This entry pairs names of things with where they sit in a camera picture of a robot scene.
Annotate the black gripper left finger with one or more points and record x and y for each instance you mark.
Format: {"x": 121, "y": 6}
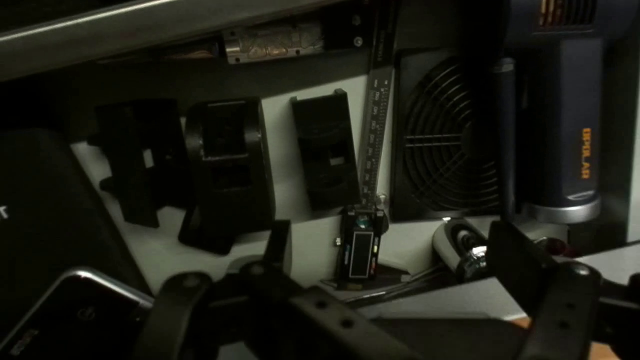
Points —
{"x": 192, "y": 312}

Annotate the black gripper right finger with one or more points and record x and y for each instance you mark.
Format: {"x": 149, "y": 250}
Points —
{"x": 573, "y": 312}

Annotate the black rounded plastic block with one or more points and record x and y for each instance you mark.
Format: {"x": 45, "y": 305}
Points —
{"x": 227, "y": 181}

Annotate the black phone silver edge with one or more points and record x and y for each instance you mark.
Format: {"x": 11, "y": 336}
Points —
{"x": 73, "y": 320}

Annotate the chrome cylinder knob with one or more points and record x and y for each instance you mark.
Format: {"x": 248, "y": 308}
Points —
{"x": 461, "y": 242}

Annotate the black iFixit tool kit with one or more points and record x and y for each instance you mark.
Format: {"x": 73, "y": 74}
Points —
{"x": 46, "y": 220}

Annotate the dark blue cylindrical tool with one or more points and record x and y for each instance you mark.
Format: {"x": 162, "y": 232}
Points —
{"x": 561, "y": 132}

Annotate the small black display meter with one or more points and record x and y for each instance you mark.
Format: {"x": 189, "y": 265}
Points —
{"x": 362, "y": 250}

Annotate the perforated metal strip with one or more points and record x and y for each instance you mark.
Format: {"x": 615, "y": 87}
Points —
{"x": 376, "y": 121}

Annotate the silver box reddish label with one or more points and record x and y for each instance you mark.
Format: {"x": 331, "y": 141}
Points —
{"x": 272, "y": 40}

